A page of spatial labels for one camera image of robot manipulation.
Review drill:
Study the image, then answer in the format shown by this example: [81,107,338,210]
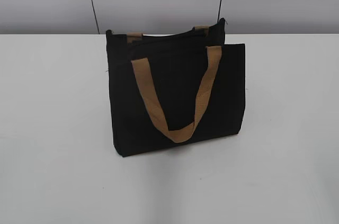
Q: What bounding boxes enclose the black tote bag tan handles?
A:
[106,19,245,157]

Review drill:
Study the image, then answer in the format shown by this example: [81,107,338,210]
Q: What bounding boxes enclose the left thin black wall cable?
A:
[85,0,101,35]

